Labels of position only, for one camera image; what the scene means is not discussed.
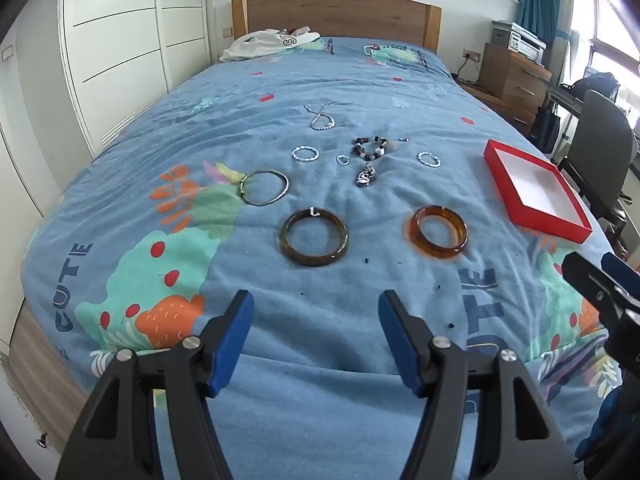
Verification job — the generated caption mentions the blue printed blanket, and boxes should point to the blue printed blanket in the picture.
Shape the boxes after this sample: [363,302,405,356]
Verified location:
[22,35,631,480]

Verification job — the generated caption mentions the brown beaded bracelet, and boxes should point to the brown beaded bracelet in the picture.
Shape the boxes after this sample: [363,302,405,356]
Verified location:
[352,135,410,163]

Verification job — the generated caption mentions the amber translucent bangle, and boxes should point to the amber translucent bangle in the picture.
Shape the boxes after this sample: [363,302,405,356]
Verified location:
[410,204,469,260]

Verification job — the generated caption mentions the dark blue tote bag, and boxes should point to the dark blue tote bag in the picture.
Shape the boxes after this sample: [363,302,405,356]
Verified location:
[529,102,563,155]

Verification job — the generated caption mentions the silver bead necklace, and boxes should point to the silver bead necklace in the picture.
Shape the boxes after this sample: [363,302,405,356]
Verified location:
[303,101,337,132]

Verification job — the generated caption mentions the grey office chair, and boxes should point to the grey office chair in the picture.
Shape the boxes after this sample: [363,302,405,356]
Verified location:
[557,90,635,241]

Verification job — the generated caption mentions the white wardrobe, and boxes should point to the white wardrobe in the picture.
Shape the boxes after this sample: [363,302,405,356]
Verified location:
[0,0,211,356]

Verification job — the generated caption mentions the white cloth bag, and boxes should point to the white cloth bag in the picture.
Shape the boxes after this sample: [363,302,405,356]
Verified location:
[220,27,321,63]

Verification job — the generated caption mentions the thin metal bangle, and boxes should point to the thin metal bangle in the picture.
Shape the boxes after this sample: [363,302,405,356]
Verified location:
[239,169,291,207]

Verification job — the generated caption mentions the red shallow cardboard box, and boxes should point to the red shallow cardboard box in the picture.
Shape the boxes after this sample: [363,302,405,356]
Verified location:
[482,140,593,244]

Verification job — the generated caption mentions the black backpack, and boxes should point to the black backpack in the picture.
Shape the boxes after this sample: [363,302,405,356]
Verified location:
[570,72,621,106]

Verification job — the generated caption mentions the teal curtain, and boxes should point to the teal curtain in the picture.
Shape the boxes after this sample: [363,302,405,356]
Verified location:
[517,0,560,61]

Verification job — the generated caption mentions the wooden drawer cabinet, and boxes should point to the wooden drawer cabinet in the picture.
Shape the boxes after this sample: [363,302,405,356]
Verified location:
[477,42,553,116]

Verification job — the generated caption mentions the dark brown stone bangle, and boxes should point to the dark brown stone bangle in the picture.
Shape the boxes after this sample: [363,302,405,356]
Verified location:
[279,206,348,267]

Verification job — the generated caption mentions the wooden headboard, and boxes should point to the wooden headboard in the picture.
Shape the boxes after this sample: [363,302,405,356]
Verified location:
[231,0,443,53]

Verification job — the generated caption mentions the glass top desk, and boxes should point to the glass top desk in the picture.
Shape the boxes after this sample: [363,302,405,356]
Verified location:
[547,82,640,126]

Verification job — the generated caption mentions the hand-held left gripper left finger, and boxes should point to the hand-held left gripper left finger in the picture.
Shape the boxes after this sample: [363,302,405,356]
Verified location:
[55,289,256,480]

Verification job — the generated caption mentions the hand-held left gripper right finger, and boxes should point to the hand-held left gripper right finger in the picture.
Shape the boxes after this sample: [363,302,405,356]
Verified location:
[377,289,576,480]

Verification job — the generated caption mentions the low wooden nightstand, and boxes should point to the low wooden nightstand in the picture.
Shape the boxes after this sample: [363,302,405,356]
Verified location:
[460,84,538,136]

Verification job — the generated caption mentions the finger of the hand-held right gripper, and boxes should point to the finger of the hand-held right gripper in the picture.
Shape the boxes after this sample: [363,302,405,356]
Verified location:
[600,252,640,307]
[561,251,631,313]

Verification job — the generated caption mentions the grey white printer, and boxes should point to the grey white printer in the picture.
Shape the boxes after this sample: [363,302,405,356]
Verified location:
[491,21,547,63]

